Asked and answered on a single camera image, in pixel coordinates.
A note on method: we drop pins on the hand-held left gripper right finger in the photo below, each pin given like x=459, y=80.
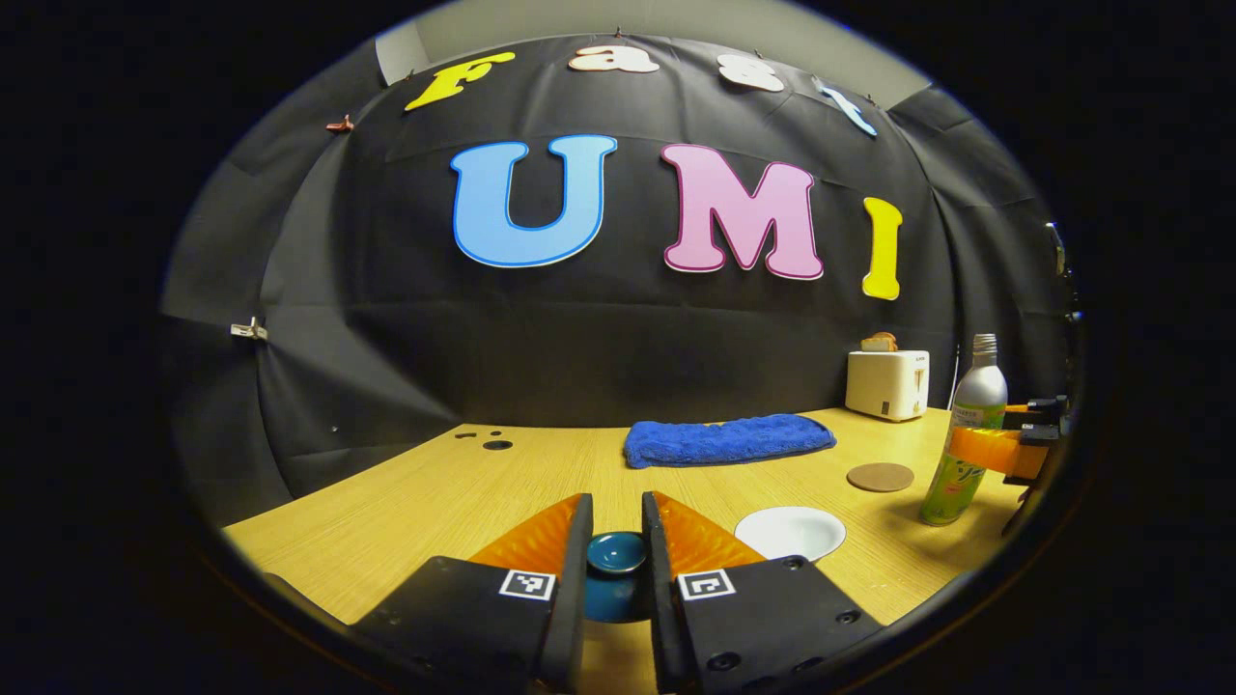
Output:
x=657, y=598

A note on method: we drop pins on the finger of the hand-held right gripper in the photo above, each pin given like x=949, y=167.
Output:
x=1038, y=415
x=985, y=451

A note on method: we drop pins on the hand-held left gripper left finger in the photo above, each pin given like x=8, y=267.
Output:
x=576, y=579

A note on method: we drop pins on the blue teacup lid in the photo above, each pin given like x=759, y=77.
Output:
x=616, y=555

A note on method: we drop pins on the silver green water bottle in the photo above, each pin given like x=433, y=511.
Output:
x=980, y=391

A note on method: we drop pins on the round brown coaster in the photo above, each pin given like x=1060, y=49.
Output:
x=881, y=477

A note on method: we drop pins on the white and blue teacup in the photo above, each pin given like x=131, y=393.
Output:
x=787, y=531

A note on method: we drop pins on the white toaster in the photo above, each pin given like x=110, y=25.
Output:
x=884, y=386

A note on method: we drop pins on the bread slice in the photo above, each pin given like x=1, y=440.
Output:
x=879, y=343

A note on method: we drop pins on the blue towel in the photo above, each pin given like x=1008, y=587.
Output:
x=724, y=441

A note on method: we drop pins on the black backdrop cloth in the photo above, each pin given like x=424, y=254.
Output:
x=579, y=347

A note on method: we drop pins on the white clip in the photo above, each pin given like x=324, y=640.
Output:
x=249, y=330

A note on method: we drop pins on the red clip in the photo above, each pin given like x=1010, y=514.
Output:
x=340, y=125

